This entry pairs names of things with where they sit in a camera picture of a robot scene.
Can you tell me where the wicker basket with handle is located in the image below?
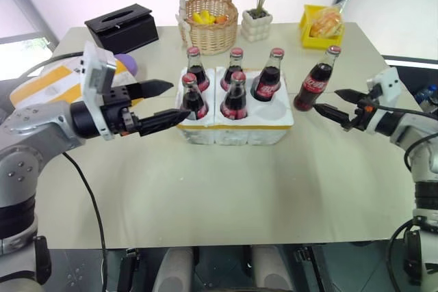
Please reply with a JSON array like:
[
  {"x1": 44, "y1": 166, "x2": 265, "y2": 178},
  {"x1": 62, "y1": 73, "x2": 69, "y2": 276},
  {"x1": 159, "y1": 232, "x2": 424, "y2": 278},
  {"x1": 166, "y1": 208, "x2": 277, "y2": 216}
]
[{"x1": 175, "y1": 0, "x2": 240, "y2": 57}]

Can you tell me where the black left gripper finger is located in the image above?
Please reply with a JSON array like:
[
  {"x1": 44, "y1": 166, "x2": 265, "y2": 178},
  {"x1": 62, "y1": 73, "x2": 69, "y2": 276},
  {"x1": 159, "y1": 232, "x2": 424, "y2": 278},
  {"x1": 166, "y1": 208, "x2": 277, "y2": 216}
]
[
  {"x1": 137, "y1": 108, "x2": 193, "y2": 136},
  {"x1": 131, "y1": 79, "x2": 175, "y2": 101}
]

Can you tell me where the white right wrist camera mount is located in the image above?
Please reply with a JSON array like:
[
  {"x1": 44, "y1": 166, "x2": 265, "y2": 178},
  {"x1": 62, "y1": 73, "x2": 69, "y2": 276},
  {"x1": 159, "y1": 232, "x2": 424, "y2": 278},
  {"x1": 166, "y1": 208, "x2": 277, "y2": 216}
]
[{"x1": 361, "y1": 67, "x2": 400, "y2": 135}]

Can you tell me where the black bracket under table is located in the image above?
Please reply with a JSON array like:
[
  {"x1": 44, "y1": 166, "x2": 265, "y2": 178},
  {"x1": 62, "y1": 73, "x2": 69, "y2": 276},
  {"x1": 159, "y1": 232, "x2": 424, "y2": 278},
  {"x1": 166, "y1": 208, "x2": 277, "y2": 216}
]
[
  {"x1": 117, "y1": 247, "x2": 142, "y2": 292},
  {"x1": 293, "y1": 245, "x2": 315, "y2": 273}
]

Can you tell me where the yellow toy fruit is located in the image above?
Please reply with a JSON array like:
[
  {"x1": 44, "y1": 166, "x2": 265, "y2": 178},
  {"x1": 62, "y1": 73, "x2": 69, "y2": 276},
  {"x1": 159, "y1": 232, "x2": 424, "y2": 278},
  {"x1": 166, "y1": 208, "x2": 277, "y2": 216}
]
[{"x1": 191, "y1": 11, "x2": 218, "y2": 25}]

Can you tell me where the purple round object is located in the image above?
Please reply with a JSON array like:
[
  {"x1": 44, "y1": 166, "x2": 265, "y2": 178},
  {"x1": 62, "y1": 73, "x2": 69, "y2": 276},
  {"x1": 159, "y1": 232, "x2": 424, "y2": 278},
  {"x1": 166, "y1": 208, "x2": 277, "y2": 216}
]
[{"x1": 114, "y1": 53, "x2": 139, "y2": 76}]

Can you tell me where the bagged bread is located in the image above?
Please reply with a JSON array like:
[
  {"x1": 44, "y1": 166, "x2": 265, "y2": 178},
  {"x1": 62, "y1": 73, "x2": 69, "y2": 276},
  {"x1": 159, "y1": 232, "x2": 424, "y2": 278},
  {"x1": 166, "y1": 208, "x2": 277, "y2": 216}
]
[{"x1": 309, "y1": 3, "x2": 345, "y2": 38}]

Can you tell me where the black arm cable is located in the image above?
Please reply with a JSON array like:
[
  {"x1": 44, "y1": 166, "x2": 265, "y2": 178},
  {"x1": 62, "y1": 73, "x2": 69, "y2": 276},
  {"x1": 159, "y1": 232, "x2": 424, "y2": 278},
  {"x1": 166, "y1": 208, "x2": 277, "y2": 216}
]
[
  {"x1": 374, "y1": 104, "x2": 438, "y2": 172},
  {"x1": 19, "y1": 51, "x2": 85, "y2": 79},
  {"x1": 61, "y1": 150, "x2": 109, "y2": 292},
  {"x1": 386, "y1": 218, "x2": 417, "y2": 292}
]

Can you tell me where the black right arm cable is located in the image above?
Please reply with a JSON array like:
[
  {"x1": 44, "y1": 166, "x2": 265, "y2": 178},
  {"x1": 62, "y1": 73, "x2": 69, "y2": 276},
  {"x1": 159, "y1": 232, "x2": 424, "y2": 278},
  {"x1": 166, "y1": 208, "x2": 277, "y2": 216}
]
[
  {"x1": 386, "y1": 218, "x2": 417, "y2": 292},
  {"x1": 374, "y1": 104, "x2": 438, "y2": 172}
]

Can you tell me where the blue-capped water bottle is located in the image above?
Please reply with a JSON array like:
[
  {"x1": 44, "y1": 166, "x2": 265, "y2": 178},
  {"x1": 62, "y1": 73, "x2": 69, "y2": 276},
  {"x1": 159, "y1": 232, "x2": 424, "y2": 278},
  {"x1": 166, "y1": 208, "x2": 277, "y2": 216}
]
[{"x1": 414, "y1": 83, "x2": 438, "y2": 116}]

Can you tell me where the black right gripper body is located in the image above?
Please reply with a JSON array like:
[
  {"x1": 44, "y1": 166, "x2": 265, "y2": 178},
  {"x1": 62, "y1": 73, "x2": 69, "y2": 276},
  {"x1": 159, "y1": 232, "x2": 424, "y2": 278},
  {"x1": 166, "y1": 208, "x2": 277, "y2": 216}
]
[{"x1": 341, "y1": 85, "x2": 382, "y2": 132}]

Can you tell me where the yellow plastic bin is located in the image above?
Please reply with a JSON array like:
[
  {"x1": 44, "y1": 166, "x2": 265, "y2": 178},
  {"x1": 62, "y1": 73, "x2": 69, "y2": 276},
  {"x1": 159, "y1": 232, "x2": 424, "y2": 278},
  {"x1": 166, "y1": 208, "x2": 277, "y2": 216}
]
[{"x1": 298, "y1": 4, "x2": 346, "y2": 51}]

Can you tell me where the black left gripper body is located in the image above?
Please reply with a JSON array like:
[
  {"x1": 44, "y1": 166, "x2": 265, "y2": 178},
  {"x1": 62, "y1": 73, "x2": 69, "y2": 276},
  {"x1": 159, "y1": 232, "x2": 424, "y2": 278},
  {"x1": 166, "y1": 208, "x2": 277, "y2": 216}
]
[{"x1": 100, "y1": 83, "x2": 142, "y2": 137}]

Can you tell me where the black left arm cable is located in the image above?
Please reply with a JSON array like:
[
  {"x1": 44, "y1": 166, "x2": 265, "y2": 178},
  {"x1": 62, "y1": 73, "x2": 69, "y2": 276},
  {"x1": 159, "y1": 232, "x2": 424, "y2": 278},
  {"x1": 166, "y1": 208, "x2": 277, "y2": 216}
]
[
  {"x1": 61, "y1": 150, "x2": 109, "y2": 292},
  {"x1": 19, "y1": 51, "x2": 85, "y2": 79}
]

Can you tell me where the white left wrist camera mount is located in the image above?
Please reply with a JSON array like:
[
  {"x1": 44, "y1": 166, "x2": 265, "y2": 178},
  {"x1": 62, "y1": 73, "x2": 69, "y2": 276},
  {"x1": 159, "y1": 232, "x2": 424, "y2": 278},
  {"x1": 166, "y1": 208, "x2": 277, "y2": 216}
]
[{"x1": 80, "y1": 40, "x2": 119, "y2": 142}]

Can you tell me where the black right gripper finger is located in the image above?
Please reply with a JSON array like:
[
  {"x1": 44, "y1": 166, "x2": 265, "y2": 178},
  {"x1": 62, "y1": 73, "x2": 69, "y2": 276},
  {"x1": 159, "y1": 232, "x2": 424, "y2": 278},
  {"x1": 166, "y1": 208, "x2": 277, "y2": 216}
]
[
  {"x1": 313, "y1": 103, "x2": 357, "y2": 126},
  {"x1": 333, "y1": 88, "x2": 369, "y2": 105}
]

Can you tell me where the black tissue box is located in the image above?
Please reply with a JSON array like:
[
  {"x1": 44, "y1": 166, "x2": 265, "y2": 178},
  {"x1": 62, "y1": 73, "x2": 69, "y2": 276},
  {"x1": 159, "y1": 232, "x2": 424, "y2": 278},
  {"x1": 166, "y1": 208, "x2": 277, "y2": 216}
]
[{"x1": 84, "y1": 3, "x2": 160, "y2": 55}]

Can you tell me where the glass cola bottle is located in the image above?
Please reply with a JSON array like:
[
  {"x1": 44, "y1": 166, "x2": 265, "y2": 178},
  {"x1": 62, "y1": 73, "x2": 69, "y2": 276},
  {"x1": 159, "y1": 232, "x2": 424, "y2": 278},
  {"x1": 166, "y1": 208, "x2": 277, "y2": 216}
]
[
  {"x1": 220, "y1": 47, "x2": 245, "y2": 92},
  {"x1": 186, "y1": 47, "x2": 211, "y2": 93},
  {"x1": 250, "y1": 47, "x2": 286, "y2": 103},
  {"x1": 293, "y1": 45, "x2": 343, "y2": 113},
  {"x1": 220, "y1": 70, "x2": 249, "y2": 120},
  {"x1": 181, "y1": 72, "x2": 210, "y2": 122}
]

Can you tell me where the white bubble plant pot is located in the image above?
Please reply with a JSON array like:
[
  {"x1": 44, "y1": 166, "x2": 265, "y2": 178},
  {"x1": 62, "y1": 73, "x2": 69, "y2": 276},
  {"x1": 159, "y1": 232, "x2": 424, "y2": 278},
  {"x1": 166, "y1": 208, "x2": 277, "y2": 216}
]
[{"x1": 240, "y1": 8, "x2": 274, "y2": 43}]

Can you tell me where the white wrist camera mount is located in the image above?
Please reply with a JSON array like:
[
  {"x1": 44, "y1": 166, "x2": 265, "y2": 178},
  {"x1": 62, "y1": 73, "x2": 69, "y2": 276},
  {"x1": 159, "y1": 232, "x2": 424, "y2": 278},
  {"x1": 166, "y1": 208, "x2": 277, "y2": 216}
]
[
  {"x1": 80, "y1": 40, "x2": 119, "y2": 142},
  {"x1": 361, "y1": 67, "x2": 400, "y2": 135}
]

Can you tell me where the white foam crate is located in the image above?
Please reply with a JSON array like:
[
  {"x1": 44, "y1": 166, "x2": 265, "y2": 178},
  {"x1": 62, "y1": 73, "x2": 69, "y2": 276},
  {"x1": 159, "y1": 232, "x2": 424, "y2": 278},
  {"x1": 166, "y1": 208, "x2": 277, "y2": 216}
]
[{"x1": 175, "y1": 65, "x2": 296, "y2": 147}]

